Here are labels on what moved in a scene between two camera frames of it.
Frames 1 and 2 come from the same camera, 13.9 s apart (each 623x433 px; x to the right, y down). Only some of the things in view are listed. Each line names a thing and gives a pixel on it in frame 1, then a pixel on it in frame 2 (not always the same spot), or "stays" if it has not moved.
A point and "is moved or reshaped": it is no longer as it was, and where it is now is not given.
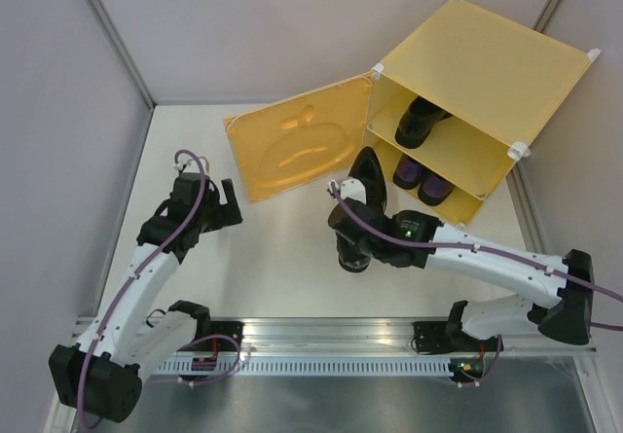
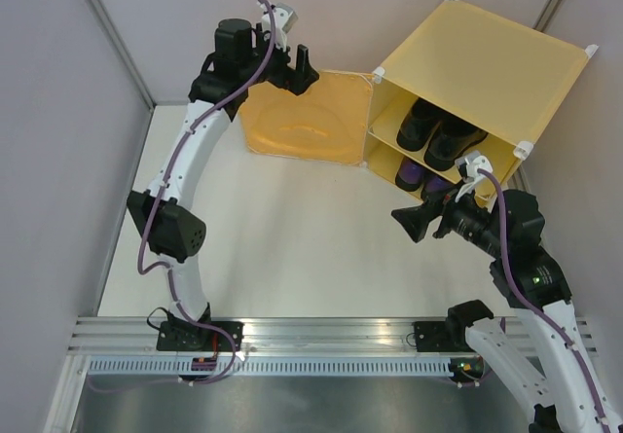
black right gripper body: (351, 252) to (450, 209)
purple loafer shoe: (433, 190) stays
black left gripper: (226, 214) to (299, 81)
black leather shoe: (366, 168) to (452, 137)
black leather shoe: (417, 122) stays
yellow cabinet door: (304, 140) is moved or reshaped
